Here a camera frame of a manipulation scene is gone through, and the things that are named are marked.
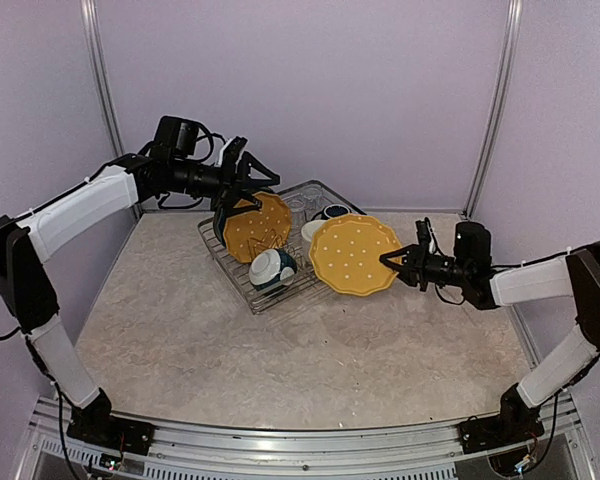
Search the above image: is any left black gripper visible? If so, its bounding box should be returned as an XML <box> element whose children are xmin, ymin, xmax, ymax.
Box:
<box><xmin>172</xmin><ymin>150</ymin><xmax>281</xmax><ymax>218</ymax></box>

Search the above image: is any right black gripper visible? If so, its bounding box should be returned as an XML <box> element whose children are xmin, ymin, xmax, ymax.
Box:
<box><xmin>381</xmin><ymin>239</ymin><xmax>472</xmax><ymax>291</ymax></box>

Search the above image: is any blue dotted plate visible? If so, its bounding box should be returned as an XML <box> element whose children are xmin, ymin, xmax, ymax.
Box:
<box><xmin>213</xmin><ymin>207</ymin><xmax>227</xmax><ymax>247</ymax></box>

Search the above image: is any yellow dotted plate front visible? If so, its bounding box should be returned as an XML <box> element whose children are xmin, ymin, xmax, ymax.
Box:
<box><xmin>309</xmin><ymin>214</ymin><xmax>402</xmax><ymax>297</ymax></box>

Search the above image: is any yellow dotted plate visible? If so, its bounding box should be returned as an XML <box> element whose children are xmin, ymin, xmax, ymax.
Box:
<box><xmin>223</xmin><ymin>192</ymin><xmax>292</xmax><ymax>264</ymax></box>
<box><xmin>309</xmin><ymin>214</ymin><xmax>402</xmax><ymax>297</ymax></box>

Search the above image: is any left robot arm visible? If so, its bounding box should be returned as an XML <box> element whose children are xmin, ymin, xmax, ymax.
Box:
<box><xmin>0</xmin><ymin>116</ymin><xmax>280</xmax><ymax>445</ymax></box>

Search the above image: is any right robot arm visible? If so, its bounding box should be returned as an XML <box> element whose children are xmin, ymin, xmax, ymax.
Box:
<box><xmin>379</xmin><ymin>219</ymin><xmax>600</xmax><ymax>444</ymax></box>

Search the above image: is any clear drinking glass left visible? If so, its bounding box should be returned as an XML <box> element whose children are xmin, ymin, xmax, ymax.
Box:
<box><xmin>285</xmin><ymin>196</ymin><xmax>307</xmax><ymax>228</ymax></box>

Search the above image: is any clear drinking glass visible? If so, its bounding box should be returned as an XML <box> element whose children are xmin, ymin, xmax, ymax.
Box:
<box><xmin>301</xmin><ymin>185</ymin><xmax>323</xmax><ymax>216</ymax></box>
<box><xmin>285</xmin><ymin>196</ymin><xmax>307</xmax><ymax>228</ymax></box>

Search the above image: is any clear drinking glass right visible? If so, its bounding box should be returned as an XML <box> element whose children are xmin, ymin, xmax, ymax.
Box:
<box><xmin>301</xmin><ymin>185</ymin><xmax>323</xmax><ymax>216</ymax></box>

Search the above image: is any white ribbed mug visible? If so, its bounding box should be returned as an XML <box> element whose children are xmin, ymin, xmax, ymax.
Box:
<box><xmin>301</xmin><ymin>219</ymin><xmax>325</xmax><ymax>246</ymax></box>

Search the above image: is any dark blue mug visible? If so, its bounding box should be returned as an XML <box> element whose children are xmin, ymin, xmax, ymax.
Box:
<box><xmin>312</xmin><ymin>204</ymin><xmax>352</xmax><ymax>221</ymax></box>

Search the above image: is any blue white bowl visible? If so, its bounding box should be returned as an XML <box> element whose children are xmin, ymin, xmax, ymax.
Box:
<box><xmin>249</xmin><ymin>248</ymin><xmax>298</xmax><ymax>291</ymax></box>

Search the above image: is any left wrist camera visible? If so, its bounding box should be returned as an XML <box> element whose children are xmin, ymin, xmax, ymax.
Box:
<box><xmin>215</xmin><ymin>136</ymin><xmax>248</xmax><ymax>171</ymax></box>

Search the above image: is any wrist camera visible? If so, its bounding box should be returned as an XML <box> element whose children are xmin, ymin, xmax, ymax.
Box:
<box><xmin>416</xmin><ymin>217</ymin><xmax>441</xmax><ymax>254</ymax></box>
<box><xmin>215</xmin><ymin>136</ymin><xmax>248</xmax><ymax>171</ymax></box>

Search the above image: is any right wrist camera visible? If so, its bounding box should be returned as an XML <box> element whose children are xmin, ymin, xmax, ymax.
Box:
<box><xmin>416</xmin><ymin>217</ymin><xmax>441</xmax><ymax>254</ymax></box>

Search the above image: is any metal wire dish rack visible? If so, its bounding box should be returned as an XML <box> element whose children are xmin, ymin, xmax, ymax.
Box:
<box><xmin>197</xmin><ymin>180</ymin><xmax>365</xmax><ymax>314</ymax></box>

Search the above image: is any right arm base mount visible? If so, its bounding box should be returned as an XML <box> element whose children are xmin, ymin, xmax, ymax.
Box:
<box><xmin>457</xmin><ymin>415</ymin><xmax>545</xmax><ymax>454</ymax></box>

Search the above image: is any aluminium front rail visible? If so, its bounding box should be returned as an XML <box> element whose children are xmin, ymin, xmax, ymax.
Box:
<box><xmin>10</xmin><ymin>395</ymin><xmax>595</xmax><ymax>479</ymax></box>

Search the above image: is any left aluminium frame post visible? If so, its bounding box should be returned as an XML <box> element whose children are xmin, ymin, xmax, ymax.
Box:
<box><xmin>79</xmin><ymin>0</ymin><xmax>144</xmax><ymax>219</ymax></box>

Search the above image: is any aluminium frame post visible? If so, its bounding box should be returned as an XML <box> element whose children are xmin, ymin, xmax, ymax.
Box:
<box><xmin>79</xmin><ymin>0</ymin><xmax>144</xmax><ymax>219</ymax></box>
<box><xmin>463</xmin><ymin>0</ymin><xmax>523</xmax><ymax>219</ymax></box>

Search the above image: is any right aluminium frame post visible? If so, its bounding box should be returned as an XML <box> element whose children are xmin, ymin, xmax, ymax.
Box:
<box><xmin>463</xmin><ymin>0</ymin><xmax>523</xmax><ymax>219</ymax></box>

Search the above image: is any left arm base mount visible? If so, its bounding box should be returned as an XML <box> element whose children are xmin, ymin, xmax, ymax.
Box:
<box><xmin>67</xmin><ymin>416</ymin><xmax>155</xmax><ymax>456</ymax></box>

